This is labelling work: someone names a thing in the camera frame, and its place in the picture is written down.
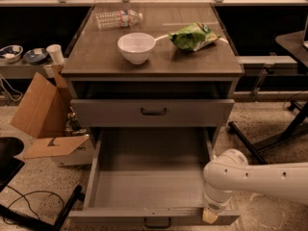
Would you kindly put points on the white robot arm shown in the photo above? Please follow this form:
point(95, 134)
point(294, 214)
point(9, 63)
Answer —
point(231, 171)

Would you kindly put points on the black stand base left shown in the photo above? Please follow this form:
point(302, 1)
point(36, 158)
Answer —
point(39, 210)

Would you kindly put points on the black stand base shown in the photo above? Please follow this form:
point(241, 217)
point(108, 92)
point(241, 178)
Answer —
point(298, 127)
point(39, 210)

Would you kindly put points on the white box under cardboard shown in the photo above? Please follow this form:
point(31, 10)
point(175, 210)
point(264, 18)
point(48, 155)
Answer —
point(82, 155)

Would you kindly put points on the white bowl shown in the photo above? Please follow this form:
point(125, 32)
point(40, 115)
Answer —
point(136, 47)

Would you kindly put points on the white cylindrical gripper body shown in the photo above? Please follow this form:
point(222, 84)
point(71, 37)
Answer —
point(212, 205)

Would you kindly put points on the grey drawer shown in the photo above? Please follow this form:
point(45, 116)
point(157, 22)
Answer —
point(152, 112)
point(147, 176)

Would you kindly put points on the blue patterned bowl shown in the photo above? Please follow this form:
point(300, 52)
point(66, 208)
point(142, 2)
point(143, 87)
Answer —
point(11, 53)
point(35, 56)

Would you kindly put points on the green chip bag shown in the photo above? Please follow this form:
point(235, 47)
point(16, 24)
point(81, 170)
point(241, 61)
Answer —
point(193, 37)

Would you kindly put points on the blue patterned bowl left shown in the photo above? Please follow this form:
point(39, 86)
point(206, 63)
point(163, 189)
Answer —
point(11, 53)

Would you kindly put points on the grey low shelf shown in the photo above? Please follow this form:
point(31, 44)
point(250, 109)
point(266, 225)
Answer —
point(22, 70)

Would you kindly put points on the dark side table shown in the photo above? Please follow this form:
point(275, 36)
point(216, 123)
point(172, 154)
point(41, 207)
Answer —
point(296, 44)

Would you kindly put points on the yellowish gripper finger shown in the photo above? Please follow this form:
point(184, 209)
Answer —
point(209, 217)

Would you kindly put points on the black stand base right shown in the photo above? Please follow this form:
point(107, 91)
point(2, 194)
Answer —
point(298, 127)

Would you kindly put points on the grey drawer cabinet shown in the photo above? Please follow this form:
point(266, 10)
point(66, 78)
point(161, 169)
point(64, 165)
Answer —
point(96, 69)

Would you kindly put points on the white paper cup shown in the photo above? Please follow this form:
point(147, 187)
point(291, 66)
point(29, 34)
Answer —
point(56, 54)

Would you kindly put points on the grey top drawer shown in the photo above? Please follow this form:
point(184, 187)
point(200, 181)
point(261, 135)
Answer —
point(152, 112)

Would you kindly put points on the blue patterned bowl right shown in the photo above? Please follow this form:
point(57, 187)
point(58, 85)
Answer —
point(35, 56)

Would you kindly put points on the brown cardboard box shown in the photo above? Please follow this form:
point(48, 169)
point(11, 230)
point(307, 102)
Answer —
point(42, 115)

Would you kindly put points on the clear plastic water bottle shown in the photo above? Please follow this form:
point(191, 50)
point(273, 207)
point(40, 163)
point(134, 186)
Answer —
point(118, 19)

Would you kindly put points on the black chair seat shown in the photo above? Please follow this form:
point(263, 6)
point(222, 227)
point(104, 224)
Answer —
point(9, 165)

